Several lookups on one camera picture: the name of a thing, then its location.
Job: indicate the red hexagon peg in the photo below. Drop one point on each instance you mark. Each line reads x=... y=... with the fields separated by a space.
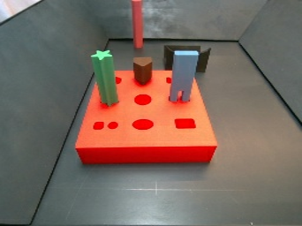
x=138 y=22

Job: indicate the red peg board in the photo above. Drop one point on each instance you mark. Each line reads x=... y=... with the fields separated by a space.
x=146 y=128

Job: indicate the brown triangular peg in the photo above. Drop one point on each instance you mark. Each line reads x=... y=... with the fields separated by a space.
x=144 y=69

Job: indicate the blue arch peg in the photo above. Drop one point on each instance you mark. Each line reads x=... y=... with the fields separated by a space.
x=184 y=74

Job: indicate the green star peg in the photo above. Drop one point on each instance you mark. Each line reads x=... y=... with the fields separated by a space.
x=106 y=78

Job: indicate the black curved holder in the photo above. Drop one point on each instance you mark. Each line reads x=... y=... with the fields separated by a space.
x=202 y=59

